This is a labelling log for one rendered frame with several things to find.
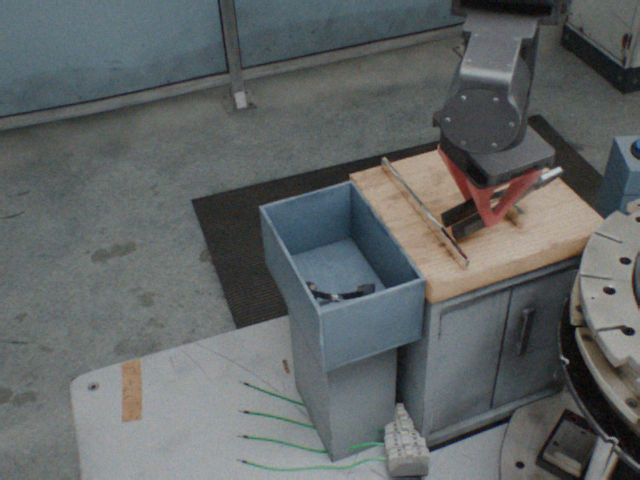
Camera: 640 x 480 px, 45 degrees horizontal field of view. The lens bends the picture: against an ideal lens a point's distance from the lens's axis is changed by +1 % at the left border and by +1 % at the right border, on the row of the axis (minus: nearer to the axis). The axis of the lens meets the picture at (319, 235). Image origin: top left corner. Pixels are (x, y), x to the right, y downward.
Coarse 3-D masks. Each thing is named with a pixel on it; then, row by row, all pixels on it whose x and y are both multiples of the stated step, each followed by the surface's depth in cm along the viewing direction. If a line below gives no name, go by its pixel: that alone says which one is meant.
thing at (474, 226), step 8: (472, 216) 72; (480, 216) 72; (456, 224) 72; (464, 224) 72; (472, 224) 72; (480, 224) 73; (456, 232) 72; (464, 232) 73; (472, 232) 73; (456, 240) 73
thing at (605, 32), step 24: (576, 0) 302; (600, 0) 289; (624, 0) 276; (576, 24) 305; (600, 24) 292; (624, 24) 279; (576, 48) 311; (600, 48) 295; (624, 48) 282; (600, 72) 300; (624, 72) 286
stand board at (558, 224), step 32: (416, 160) 85; (384, 192) 81; (416, 192) 81; (448, 192) 81; (544, 192) 80; (416, 224) 77; (512, 224) 77; (544, 224) 76; (576, 224) 76; (416, 256) 74; (448, 256) 74; (480, 256) 73; (512, 256) 73; (544, 256) 74; (448, 288) 72
